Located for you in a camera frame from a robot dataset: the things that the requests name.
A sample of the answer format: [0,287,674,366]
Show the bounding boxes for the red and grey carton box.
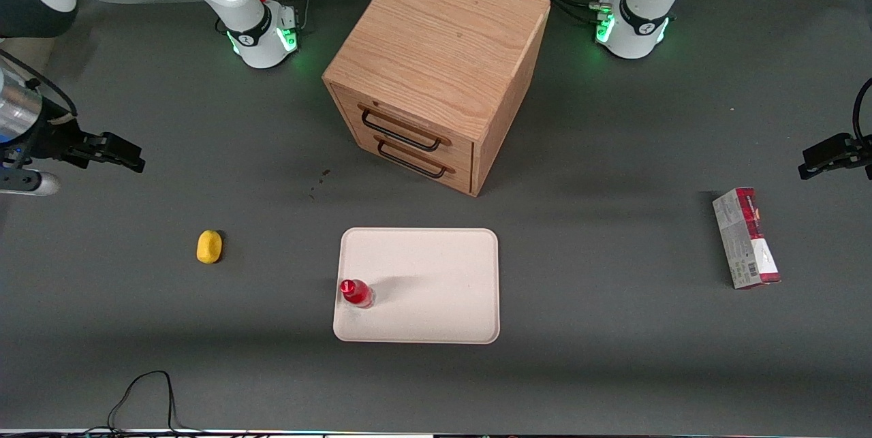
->
[712,187,781,290]

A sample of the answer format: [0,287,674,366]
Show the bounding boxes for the white rectangular tray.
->
[332,227,501,345]

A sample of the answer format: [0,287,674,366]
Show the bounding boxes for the black left arm base cable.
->
[521,0,614,27]

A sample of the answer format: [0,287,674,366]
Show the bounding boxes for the wooden two-drawer cabinet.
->
[322,0,551,198]

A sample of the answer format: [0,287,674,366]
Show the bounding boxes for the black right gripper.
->
[27,101,146,174]

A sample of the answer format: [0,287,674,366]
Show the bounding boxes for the thin black looped cable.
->
[89,370,205,436]

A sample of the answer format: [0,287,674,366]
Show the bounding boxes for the black metal drawer handle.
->
[375,138,456,180]
[358,106,452,153]

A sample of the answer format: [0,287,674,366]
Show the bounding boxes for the yellow lemon-shaped object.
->
[196,230,223,265]

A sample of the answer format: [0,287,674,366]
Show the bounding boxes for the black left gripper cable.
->
[852,77,872,146]

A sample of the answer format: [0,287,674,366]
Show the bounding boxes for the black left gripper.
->
[798,133,872,181]

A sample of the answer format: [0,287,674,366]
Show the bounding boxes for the red coke bottle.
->
[340,279,375,309]

